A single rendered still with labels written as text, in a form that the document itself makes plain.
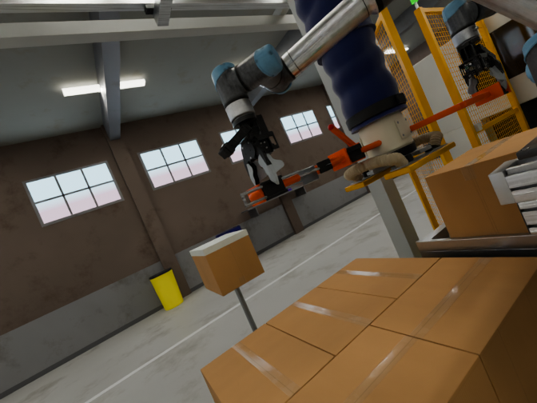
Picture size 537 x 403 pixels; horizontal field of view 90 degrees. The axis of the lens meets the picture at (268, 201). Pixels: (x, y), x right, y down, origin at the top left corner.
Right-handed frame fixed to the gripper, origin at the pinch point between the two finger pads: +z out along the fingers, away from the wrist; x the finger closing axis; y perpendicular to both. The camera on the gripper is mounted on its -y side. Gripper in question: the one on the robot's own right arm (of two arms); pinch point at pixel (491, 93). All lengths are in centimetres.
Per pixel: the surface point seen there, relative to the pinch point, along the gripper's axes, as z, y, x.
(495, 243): 62, -7, -21
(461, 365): 67, 65, -8
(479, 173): 30.0, -10.0, -16.9
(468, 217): 50, -10, -28
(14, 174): -214, 221, -587
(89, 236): -65, 155, -586
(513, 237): 60, -6, -13
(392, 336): 67, 61, -33
